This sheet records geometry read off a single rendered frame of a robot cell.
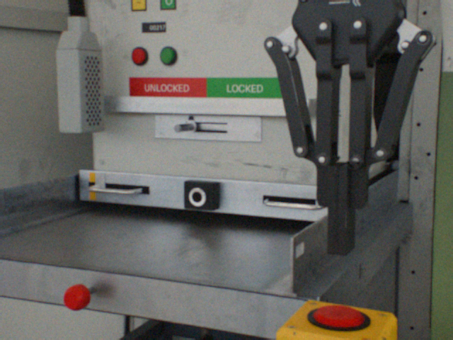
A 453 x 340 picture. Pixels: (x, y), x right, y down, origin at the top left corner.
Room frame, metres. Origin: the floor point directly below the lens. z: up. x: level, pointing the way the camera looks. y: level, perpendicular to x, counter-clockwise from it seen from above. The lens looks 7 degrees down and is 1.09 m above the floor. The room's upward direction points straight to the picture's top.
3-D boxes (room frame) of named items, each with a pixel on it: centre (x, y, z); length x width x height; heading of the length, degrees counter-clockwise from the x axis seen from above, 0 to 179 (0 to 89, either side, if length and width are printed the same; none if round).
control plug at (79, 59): (1.16, 0.27, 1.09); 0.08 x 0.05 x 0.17; 156
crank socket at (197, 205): (1.11, 0.06, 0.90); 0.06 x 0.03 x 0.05; 66
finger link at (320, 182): (0.51, -0.06, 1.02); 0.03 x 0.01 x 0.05; 66
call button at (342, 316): (0.50, -0.08, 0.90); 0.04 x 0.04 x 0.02
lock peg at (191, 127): (1.13, 0.09, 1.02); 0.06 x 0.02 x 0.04; 156
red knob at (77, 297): (0.81, 0.20, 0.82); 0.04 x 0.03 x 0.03; 156
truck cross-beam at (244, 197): (1.15, 0.05, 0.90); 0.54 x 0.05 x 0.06; 66
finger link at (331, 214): (0.50, -0.08, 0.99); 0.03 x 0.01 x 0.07; 156
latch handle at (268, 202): (1.04, -0.10, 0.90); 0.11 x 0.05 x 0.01; 66
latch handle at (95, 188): (1.19, 0.23, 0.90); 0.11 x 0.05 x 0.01; 66
